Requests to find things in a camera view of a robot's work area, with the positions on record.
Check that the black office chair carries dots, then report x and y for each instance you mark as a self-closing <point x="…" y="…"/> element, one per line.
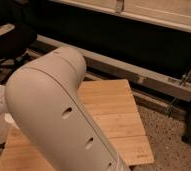
<point x="15" y="38"/>

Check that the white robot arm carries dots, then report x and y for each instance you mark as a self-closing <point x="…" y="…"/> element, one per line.
<point x="42" y="98"/>

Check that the white paper cup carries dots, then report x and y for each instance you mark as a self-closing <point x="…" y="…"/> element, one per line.
<point x="10" y="120"/>

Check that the metal rail beam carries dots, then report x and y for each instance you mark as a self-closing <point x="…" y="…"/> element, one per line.
<point x="138" y="75"/>

